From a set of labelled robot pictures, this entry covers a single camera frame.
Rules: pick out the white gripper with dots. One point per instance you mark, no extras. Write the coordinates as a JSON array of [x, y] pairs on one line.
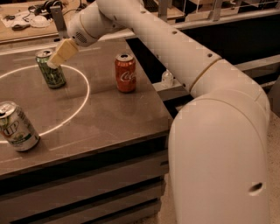
[[76, 30]]

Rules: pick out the green soda can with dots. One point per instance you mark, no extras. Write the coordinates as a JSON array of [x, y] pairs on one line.
[[54, 77]]

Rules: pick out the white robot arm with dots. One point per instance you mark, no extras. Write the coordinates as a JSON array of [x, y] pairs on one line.
[[218, 141]]

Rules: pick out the red Coca-Cola can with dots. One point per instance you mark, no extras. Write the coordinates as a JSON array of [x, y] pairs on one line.
[[125, 72]]

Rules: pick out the silver 7up can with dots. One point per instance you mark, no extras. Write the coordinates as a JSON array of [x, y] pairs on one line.
[[16, 128]]

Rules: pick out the white face mask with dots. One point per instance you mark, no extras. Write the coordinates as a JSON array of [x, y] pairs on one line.
[[39, 22]]

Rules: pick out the black headphones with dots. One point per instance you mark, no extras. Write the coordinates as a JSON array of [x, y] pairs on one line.
[[45, 8]]

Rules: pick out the clear sanitizer bottle left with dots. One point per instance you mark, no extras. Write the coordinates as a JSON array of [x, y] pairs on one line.
[[167, 79]]

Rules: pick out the grey drawer cabinet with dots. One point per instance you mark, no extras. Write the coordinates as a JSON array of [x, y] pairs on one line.
[[117, 184]]

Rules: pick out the grey metal bracket left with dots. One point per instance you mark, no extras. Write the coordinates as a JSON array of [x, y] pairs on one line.
[[59, 21]]

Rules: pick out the grey metal bracket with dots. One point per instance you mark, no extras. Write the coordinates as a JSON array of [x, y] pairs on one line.
[[162, 9], [59, 21]]

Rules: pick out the grey metal bracket middle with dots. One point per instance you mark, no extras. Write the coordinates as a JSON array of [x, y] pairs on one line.
[[162, 9]]

